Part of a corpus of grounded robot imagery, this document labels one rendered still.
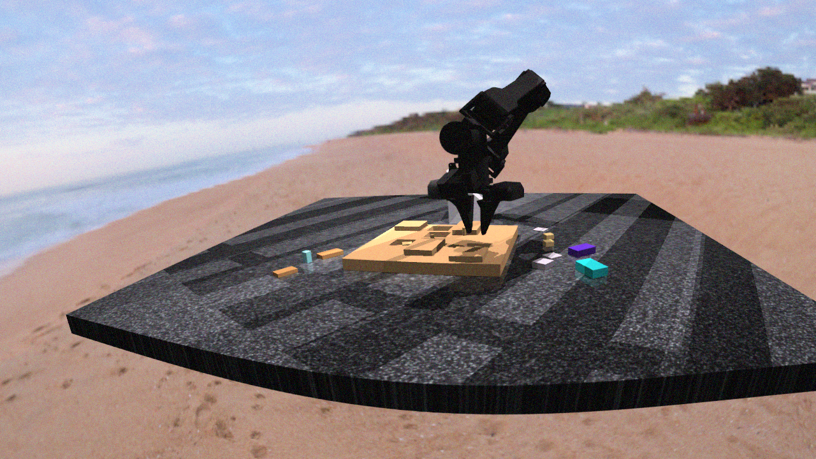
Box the purple rectangular block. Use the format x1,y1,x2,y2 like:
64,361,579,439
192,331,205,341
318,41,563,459
568,243,595,258

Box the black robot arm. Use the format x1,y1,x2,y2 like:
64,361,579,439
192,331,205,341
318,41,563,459
437,69,551,200

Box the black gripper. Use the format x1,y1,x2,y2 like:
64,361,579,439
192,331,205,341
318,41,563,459
428,151,524,235

